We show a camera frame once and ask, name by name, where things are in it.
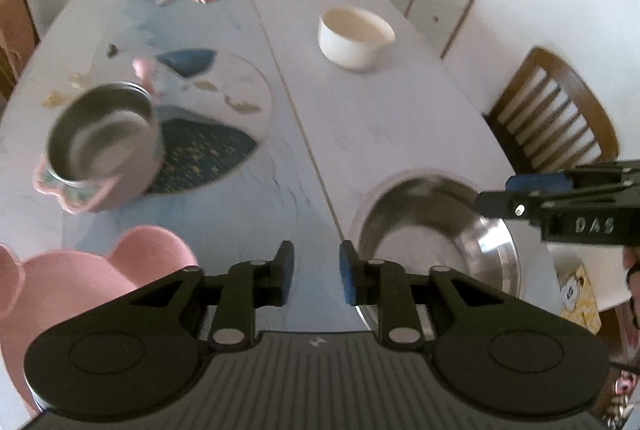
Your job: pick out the small dark object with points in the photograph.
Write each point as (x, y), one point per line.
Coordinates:
(112, 50)

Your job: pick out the person's right hand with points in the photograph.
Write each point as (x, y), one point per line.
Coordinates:
(634, 295)

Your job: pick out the blue patterned table runner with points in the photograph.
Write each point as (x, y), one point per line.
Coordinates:
(210, 149)

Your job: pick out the wooden slat-back chair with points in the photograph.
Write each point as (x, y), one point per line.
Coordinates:
(575, 84)

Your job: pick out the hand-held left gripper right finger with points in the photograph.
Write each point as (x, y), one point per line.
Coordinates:
(347, 275)

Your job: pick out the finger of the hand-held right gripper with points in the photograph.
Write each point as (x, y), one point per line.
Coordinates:
(500, 205)
(540, 183)

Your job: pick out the small yellow blob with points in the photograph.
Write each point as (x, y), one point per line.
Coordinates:
(55, 98)

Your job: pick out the wooden chair with towel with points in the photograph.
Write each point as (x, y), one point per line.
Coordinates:
(7, 74)

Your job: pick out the white bowl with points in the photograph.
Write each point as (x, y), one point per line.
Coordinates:
(350, 49)

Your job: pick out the pink bear-shaped plate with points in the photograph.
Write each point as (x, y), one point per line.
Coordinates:
(75, 280)

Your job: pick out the cartoon print cushion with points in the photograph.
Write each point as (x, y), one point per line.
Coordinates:
(575, 300)

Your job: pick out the small translucent blob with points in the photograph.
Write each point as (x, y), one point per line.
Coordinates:
(80, 79)

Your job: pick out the large stainless steel bowl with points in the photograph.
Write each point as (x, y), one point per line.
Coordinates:
(450, 250)

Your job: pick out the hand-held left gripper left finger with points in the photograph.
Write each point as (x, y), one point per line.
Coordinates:
(285, 270)

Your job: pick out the pink towel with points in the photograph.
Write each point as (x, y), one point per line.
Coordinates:
(17, 19)

